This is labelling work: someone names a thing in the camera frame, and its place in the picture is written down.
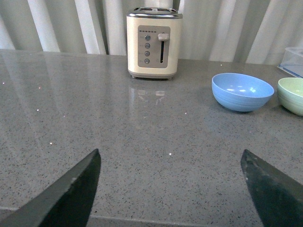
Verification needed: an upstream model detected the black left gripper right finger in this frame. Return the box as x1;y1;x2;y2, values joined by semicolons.
241;149;303;227

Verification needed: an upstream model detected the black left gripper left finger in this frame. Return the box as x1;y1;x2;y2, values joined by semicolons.
0;149;101;227

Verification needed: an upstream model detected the green bowl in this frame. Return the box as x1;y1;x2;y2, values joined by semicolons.
277;78;303;116

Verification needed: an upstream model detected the blue bowl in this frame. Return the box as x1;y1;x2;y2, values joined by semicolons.
212;73;274;112

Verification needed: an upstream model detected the clear plastic food container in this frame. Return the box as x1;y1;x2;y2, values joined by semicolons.
277;47;303;78

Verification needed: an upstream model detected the cream toaster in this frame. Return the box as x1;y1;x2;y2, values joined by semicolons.
126;7;183;79

